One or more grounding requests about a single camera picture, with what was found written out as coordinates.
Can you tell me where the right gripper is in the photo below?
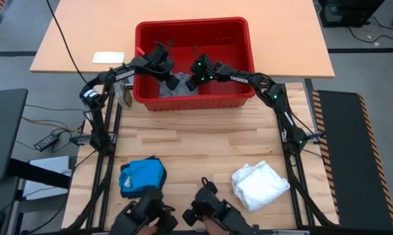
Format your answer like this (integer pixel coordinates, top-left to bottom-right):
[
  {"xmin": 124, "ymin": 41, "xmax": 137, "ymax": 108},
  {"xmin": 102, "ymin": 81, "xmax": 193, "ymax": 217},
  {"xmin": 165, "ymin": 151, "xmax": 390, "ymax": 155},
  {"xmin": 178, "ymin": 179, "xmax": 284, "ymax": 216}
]
[{"xmin": 185, "ymin": 54, "xmax": 221, "ymax": 92}]

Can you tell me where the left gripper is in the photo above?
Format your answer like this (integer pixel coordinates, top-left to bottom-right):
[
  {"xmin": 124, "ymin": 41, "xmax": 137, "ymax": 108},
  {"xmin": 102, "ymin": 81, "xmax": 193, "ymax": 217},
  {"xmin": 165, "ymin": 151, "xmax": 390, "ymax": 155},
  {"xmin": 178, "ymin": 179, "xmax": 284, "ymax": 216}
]
[{"xmin": 149, "ymin": 44, "xmax": 180, "ymax": 91}]

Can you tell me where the grey garment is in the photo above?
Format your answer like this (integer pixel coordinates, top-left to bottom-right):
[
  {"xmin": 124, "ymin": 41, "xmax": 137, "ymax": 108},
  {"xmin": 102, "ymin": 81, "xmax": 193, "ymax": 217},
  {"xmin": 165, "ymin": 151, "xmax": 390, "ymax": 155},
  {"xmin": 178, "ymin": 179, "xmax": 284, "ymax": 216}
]
[{"xmin": 159, "ymin": 72, "xmax": 199, "ymax": 98}]

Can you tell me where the red plastic laundry basket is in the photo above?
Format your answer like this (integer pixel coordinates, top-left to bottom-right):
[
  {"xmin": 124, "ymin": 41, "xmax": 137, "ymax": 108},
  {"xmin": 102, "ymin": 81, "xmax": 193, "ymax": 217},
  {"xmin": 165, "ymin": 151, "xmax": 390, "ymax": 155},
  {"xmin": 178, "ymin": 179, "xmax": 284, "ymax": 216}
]
[{"xmin": 133, "ymin": 16, "xmax": 256, "ymax": 112}]

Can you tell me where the bright blue garment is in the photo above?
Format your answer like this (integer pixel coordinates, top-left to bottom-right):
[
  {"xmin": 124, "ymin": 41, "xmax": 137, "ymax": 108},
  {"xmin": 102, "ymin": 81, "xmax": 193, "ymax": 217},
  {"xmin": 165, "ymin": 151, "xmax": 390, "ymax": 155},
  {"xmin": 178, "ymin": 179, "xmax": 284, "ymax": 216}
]
[{"xmin": 118, "ymin": 158, "xmax": 165, "ymax": 192}]

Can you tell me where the dark navy garment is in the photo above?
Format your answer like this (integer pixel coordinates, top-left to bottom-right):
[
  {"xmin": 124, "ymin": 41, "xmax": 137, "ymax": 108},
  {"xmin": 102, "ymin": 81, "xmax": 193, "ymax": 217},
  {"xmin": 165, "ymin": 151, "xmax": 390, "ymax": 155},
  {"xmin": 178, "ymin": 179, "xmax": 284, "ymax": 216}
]
[{"xmin": 119, "ymin": 155, "xmax": 167, "ymax": 199}]

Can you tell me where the white garment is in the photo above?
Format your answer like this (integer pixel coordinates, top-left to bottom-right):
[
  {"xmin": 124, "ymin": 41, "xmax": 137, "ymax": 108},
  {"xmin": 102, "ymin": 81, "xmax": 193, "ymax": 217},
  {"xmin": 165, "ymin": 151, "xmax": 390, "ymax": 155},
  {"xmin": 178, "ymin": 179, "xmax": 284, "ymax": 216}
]
[{"xmin": 231, "ymin": 159, "xmax": 291, "ymax": 212}]

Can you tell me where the clear plastic bag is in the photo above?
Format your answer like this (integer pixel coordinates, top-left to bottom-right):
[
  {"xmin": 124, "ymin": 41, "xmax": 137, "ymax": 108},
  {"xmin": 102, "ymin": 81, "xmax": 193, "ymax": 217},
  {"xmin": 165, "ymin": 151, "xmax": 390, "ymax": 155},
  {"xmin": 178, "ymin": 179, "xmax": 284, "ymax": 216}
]
[{"xmin": 113, "ymin": 81, "xmax": 134, "ymax": 108}]

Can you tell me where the tan wooden desk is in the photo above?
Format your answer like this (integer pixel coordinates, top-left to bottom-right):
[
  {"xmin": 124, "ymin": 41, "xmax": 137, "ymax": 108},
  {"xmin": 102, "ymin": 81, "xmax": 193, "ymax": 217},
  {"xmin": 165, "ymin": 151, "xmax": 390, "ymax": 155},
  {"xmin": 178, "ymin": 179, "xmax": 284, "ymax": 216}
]
[{"xmin": 29, "ymin": 0, "xmax": 335, "ymax": 79}]

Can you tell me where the black power adapter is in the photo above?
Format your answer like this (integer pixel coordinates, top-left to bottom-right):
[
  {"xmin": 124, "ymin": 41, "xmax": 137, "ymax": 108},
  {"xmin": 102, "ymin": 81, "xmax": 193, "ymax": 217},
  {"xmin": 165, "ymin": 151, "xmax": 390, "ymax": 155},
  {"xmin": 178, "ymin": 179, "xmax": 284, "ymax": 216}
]
[{"xmin": 33, "ymin": 133, "xmax": 61, "ymax": 152}]

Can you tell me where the person's hand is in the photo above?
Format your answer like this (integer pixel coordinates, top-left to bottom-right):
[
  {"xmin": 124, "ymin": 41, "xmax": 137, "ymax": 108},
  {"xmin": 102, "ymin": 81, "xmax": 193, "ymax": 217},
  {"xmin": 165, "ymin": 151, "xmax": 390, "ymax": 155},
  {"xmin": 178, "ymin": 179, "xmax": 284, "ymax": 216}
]
[
  {"xmin": 137, "ymin": 223, "xmax": 158, "ymax": 235},
  {"xmin": 201, "ymin": 217, "xmax": 230, "ymax": 235}
]

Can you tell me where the white flat box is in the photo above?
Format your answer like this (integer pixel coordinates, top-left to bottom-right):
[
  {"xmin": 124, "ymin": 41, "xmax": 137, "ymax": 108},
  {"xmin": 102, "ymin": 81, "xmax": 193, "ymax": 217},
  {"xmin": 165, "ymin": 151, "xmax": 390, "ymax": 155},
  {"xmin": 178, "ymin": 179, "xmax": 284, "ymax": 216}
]
[{"xmin": 22, "ymin": 155, "xmax": 72, "ymax": 200}]

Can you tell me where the black flat bar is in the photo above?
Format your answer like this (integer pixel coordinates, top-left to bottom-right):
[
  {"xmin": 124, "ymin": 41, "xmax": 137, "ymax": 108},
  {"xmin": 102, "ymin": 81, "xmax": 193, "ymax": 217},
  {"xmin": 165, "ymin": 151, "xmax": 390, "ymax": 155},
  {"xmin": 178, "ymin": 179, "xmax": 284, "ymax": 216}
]
[{"xmin": 8, "ymin": 158, "xmax": 72, "ymax": 189}]

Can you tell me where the black equipment cabinet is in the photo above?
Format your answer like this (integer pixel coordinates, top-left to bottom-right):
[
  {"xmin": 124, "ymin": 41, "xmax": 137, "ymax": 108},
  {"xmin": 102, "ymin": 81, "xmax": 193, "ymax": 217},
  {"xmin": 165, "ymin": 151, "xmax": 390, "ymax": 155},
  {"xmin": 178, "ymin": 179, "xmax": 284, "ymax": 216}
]
[{"xmin": 317, "ymin": 0, "xmax": 386, "ymax": 29}]

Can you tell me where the dark grey flat panel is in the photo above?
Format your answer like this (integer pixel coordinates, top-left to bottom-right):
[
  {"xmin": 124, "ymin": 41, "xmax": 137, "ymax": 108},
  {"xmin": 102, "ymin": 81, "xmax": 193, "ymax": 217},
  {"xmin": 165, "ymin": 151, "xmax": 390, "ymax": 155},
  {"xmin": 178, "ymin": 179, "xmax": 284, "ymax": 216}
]
[{"xmin": 0, "ymin": 87, "xmax": 29, "ymax": 182}]

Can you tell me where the black hazard-striped floor mat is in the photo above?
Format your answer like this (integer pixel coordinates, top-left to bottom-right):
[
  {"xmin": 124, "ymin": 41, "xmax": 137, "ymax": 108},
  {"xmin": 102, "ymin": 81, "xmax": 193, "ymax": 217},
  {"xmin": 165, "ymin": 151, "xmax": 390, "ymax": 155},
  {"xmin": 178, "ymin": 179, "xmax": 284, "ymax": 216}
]
[{"xmin": 311, "ymin": 89, "xmax": 393, "ymax": 231}]

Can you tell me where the black aluminium table frame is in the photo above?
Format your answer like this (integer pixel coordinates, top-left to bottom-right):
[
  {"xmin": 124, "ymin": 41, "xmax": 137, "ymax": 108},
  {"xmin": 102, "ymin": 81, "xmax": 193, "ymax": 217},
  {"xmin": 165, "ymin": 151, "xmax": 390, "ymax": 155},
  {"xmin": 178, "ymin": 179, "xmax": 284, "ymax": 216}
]
[{"xmin": 65, "ymin": 83, "xmax": 339, "ymax": 235}]

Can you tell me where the long black desk cable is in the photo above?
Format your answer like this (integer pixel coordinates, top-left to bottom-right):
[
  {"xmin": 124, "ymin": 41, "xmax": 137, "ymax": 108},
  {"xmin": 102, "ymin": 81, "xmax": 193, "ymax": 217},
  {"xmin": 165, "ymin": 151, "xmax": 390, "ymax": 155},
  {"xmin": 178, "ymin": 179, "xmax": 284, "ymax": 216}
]
[{"xmin": 45, "ymin": 0, "xmax": 93, "ymax": 90}]

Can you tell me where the thin floor wire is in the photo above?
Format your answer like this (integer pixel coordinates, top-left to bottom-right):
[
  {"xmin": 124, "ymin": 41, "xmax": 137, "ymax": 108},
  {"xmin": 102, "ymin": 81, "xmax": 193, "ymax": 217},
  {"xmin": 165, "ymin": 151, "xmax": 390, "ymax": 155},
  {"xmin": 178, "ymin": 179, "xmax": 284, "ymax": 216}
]
[{"xmin": 25, "ymin": 104, "xmax": 88, "ymax": 112}]

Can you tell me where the black leader arm handle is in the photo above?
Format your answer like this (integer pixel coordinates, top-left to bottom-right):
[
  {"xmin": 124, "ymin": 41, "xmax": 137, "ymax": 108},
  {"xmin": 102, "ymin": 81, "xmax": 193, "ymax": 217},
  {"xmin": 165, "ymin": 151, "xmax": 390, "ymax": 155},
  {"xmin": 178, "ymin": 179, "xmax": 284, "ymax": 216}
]
[
  {"xmin": 182, "ymin": 177, "xmax": 259, "ymax": 235},
  {"xmin": 110, "ymin": 188, "xmax": 179, "ymax": 235}
]

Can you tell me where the black floor cable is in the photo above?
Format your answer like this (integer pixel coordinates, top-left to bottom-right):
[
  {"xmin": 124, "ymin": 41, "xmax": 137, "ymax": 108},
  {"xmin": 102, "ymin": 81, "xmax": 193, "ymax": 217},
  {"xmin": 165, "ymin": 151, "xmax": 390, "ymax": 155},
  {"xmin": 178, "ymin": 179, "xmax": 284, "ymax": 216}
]
[{"xmin": 346, "ymin": 16, "xmax": 393, "ymax": 44}]

